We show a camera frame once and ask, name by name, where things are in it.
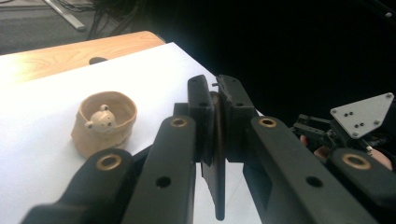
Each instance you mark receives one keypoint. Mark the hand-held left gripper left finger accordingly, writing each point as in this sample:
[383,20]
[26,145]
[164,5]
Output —
[200,118]

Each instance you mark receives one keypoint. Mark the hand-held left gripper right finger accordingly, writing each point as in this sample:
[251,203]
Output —
[236,118]

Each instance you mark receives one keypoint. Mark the black cleaver knife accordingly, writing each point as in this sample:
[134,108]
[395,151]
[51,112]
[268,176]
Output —
[219,186]

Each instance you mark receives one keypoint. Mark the tan cup with bear figure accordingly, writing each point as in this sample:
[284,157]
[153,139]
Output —
[99,137]

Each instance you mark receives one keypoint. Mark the wooden table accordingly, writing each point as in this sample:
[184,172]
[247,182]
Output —
[77,53]

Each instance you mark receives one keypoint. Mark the white board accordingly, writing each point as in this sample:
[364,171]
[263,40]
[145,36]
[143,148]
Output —
[46,186]

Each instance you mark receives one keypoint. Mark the white metal stand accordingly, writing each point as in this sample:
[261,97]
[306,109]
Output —
[67,15]

